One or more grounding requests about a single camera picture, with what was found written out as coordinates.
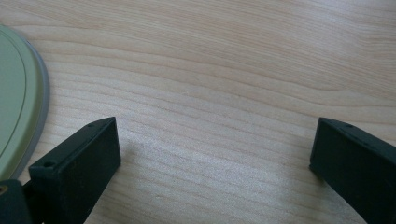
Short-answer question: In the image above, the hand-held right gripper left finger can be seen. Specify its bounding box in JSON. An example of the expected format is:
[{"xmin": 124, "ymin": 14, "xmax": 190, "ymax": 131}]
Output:
[{"xmin": 28, "ymin": 117, "xmax": 122, "ymax": 224}]

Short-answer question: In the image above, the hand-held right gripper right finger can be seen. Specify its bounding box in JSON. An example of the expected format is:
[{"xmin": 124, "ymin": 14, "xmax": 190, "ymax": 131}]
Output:
[{"xmin": 309, "ymin": 117, "xmax": 396, "ymax": 224}]

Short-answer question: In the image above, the green round plate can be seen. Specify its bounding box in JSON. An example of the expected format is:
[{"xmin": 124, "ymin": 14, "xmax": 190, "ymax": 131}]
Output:
[{"xmin": 0, "ymin": 23, "xmax": 51, "ymax": 182}]

